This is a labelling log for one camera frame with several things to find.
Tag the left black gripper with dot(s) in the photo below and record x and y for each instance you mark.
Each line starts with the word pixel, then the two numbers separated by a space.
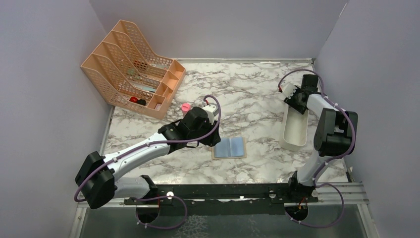
pixel 213 137

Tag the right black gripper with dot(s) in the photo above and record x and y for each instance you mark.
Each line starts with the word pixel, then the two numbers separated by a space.
pixel 290 102

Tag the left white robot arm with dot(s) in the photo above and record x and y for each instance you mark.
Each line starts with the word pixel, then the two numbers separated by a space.
pixel 101 177

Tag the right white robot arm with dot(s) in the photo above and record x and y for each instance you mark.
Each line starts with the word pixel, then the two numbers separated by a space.
pixel 335 135

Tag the white oblong tray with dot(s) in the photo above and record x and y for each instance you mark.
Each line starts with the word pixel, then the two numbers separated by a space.
pixel 293 130

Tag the pink capped small bottle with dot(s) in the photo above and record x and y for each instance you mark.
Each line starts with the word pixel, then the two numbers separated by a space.
pixel 185 108

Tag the black round object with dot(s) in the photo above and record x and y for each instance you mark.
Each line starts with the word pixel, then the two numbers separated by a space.
pixel 141 102

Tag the red round object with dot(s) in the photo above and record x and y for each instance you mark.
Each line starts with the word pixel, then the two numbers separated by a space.
pixel 133 99

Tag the peach mesh file organizer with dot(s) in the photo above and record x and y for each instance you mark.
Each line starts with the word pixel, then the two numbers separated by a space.
pixel 124 65

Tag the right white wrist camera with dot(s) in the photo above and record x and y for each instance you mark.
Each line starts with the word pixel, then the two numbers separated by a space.
pixel 288 89

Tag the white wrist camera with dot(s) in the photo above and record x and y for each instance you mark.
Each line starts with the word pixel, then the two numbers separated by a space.
pixel 288 89
pixel 212 111

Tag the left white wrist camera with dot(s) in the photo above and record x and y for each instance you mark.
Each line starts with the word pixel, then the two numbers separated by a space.
pixel 212 111

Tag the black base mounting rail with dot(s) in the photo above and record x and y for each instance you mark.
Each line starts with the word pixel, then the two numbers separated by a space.
pixel 220 199

